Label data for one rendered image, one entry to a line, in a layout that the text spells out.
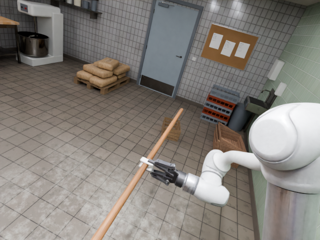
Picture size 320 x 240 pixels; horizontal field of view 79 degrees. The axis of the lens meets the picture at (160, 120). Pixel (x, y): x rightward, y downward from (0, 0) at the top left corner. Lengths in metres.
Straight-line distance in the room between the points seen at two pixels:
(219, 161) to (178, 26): 4.15
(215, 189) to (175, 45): 4.23
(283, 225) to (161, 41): 4.72
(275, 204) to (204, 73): 4.47
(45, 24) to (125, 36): 1.96
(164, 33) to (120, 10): 1.25
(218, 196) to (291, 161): 0.58
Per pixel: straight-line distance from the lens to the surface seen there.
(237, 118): 4.52
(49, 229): 2.18
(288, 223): 0.53
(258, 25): 4.77
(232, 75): 4.84
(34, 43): 5.53
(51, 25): 5.84
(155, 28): 5.05
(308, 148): 0.43
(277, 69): 4.30
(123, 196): 0.83
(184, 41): 4.84
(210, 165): 1.01
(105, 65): 4.56
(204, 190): 0.95
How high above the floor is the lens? 1.86
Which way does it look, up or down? 29 degrees down
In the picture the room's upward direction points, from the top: 16 degrees clockwise
